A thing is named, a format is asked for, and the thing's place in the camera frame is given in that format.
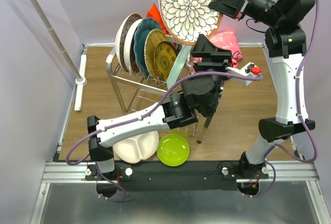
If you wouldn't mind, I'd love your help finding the lime green plate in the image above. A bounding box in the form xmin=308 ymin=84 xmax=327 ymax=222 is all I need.
xmin=156 ymin=134 xmax=190 ymax=167

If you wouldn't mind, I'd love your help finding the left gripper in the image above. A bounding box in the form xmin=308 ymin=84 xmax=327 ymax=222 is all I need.
xmin=190 ymin=35 xmax=234 ymax=114

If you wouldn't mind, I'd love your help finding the white clothes rail frame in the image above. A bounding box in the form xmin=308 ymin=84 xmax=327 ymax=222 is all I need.
xmin=16 ymin=0 xmax=202 ymax=111

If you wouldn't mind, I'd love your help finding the teal scalloped plate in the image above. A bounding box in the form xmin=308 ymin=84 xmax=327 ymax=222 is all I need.
xmin=133 ymin=18 xmax=161 ymax=79

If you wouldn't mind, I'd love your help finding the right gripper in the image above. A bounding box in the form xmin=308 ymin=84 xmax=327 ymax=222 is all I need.
xmin=210 ymin=0 xmax=285 ymax=27

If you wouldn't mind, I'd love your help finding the grey swirl ceramic plate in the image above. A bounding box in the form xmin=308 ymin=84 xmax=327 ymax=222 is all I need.
xmin=124 ymin=19 xmax=143 ymax=76

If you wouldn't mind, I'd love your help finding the pale blue square plate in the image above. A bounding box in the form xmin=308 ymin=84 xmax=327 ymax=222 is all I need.
xmin=166 ymin=45 xmax=192 ymax=88

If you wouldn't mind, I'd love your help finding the floral brown rim plate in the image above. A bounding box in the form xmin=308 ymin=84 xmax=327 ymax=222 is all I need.
xmin=159 ymin=0 xmax=223 ymax=46
xmin=115 ymin=13 xmax=142 ymax=72

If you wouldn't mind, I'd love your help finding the pink patterned garment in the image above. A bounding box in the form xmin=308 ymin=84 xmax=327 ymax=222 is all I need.
xmin=208 ymin=29 xmax=243 ymax=68

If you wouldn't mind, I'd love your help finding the white divided plate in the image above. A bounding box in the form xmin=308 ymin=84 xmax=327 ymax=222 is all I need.
xmin=113 ymin=131 xmax=159 ymax=163

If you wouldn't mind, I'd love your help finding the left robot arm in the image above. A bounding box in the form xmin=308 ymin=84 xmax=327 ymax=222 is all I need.
xmin=87 ymin=35 xmax=232 ymax=180

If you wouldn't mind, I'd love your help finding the yellow black patterned plate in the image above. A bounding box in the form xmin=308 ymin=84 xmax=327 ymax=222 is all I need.
xmin=154 ymin=41 xmax=178 ymax=80

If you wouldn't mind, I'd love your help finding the black base bar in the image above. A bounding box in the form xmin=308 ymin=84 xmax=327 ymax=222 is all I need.
xmin=85 ymin=159 xmax=259 ymax=192

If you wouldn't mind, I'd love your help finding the woven bamboo plate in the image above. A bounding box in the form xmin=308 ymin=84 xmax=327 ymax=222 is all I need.
xmin=144 ymin=29 xmax=167 ymax=79

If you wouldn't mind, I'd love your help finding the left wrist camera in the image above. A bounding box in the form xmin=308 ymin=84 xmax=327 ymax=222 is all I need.
xmin=226 ymin=62 xmax=262 ymax=86

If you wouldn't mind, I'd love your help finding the orange garment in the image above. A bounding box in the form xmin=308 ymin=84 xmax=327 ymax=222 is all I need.
xmin=146 ymin=3 xmax=169 ymax=35

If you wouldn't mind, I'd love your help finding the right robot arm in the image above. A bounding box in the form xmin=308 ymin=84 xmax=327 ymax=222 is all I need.
xmin=209 ymin=0 xmax=315 ymax=178

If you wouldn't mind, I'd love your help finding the steel two-tier dish rack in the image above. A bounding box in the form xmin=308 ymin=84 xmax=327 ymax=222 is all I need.
xmin=106 ymin=43 xmax=212 ymax=144

